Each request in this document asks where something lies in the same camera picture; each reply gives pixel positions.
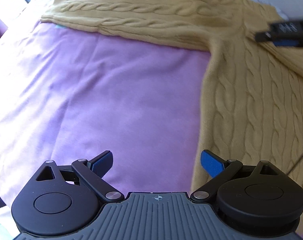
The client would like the mustard cable-knit cardigan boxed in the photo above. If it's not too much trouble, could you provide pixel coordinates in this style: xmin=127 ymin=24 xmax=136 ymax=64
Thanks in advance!
xmin=40 ymin=0 xmax=303 ymax=193

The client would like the pink floral bed sheet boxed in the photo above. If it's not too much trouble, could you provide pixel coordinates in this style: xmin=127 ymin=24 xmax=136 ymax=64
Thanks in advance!
xmin=0 ymin=0 xmax=303 ymax=238

